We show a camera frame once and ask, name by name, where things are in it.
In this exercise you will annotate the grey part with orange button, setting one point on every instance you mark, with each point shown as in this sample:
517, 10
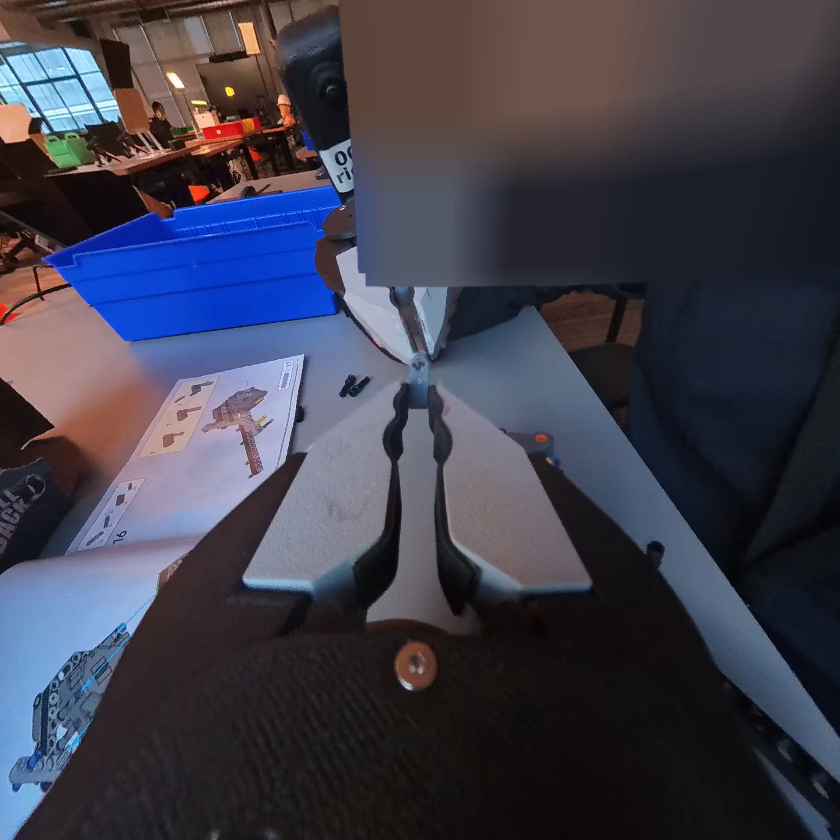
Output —
535, 443

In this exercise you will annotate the wooden desk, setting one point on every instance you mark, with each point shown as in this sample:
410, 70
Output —
164, 157

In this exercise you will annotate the blue plastic bin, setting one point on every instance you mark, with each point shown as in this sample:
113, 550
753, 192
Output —
197, 282

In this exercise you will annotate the person's dark clothed body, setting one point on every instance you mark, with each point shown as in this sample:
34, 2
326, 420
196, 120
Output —
722, 426

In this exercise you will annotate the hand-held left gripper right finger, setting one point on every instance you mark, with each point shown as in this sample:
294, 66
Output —
505, 505

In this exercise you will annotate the large dark screen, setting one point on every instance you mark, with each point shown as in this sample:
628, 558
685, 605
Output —
236, 85

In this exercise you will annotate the lego instruction booklet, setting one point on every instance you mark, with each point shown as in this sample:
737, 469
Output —
210, 446

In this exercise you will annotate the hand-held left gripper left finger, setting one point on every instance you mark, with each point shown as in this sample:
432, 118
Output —
328, 505

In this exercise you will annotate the green bag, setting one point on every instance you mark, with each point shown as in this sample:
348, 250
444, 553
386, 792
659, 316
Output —
69, 149

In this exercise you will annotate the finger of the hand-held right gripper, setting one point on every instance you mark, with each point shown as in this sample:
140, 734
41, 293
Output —
436, 321
374, 315

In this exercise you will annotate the red storage bins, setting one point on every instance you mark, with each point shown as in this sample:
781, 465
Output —
229, 128

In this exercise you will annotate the dark grey lego axle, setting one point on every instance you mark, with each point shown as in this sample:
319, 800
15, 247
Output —
407, 321

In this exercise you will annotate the dark printed cloth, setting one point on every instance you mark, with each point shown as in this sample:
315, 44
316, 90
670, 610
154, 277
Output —
26, 505

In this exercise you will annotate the floor lamp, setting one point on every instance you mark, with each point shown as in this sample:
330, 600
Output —
249, 38

